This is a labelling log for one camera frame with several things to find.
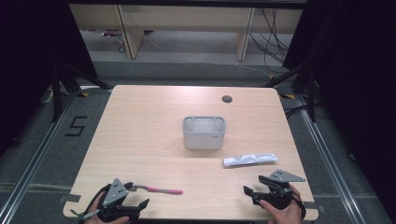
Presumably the white floor cable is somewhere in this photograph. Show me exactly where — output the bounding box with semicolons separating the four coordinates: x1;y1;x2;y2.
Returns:
231;63;273;77

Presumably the pink toothbrush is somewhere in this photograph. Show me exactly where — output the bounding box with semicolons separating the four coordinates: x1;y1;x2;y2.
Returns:
132;184;184;196

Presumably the white toothpaste tube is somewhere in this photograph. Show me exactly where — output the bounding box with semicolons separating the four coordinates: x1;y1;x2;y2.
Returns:
221;152;279;169

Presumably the grey tape piece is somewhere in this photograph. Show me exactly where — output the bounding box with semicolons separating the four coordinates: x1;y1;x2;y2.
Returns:
58;193;82;204
303;201;327;215

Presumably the bundle of black cables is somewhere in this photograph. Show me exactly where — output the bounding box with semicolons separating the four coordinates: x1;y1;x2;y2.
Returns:
248;7;291;75

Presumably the grey cable connector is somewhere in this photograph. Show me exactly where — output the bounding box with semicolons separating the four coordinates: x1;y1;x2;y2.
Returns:
69;208;101;219

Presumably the aluminium floor rail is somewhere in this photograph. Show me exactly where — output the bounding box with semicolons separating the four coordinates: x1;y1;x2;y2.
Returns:
0;91;79;224
293;92;368;224

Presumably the pink item under desk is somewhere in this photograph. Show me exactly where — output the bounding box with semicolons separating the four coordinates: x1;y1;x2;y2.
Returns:
101;29;124;52

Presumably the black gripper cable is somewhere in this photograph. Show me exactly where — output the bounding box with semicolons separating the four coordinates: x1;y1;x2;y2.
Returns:
88;183;112;217
290;189;308;220

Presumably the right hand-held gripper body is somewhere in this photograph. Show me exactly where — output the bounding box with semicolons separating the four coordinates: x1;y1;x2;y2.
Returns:
251;169;307;211

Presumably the light wooden desk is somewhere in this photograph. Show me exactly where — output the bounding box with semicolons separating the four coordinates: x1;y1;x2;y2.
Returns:
68;3;304;62

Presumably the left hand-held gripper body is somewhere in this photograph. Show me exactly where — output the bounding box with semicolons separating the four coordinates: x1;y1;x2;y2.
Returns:
91;177;142;224

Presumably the person's right hand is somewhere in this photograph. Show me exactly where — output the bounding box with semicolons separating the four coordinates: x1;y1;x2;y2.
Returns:
259;184;304;224

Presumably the black metal stand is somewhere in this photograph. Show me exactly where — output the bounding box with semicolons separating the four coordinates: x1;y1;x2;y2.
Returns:
263;61;319;123
50;61;114;123

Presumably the white toothbrush holder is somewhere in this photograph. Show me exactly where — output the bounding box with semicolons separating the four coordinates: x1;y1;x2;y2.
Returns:
181;115;227;151

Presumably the person's left hand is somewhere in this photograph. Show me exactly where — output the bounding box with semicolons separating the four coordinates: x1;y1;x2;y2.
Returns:
83;190;131;224

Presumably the black floor cable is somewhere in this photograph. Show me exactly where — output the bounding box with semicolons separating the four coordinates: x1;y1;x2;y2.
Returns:
284;105;310;119

